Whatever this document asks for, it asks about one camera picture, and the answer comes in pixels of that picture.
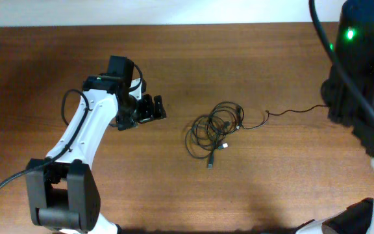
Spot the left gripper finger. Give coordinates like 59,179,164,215
142,94,155,122
154,95,167,119

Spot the black usb cable coil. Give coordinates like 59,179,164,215
184,110,233,170

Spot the thin black usb cable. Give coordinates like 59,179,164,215
206,101,329,153

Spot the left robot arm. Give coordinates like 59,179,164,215
25,56,166,233

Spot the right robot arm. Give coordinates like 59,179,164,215
295,0,374,234

